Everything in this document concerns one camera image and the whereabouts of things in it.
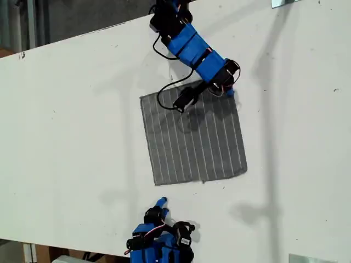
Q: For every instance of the grey white-striped towel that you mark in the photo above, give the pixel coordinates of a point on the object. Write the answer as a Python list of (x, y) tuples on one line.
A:
[(192, 142)]

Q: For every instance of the white container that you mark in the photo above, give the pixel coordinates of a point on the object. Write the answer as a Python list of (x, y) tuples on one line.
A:
[(68, 259)]

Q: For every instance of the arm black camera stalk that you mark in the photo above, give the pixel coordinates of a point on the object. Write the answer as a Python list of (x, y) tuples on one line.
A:
[(189, 224), (201, 89)]

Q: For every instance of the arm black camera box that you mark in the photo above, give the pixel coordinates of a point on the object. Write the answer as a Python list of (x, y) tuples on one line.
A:
[(185, 100), (185, 238)]

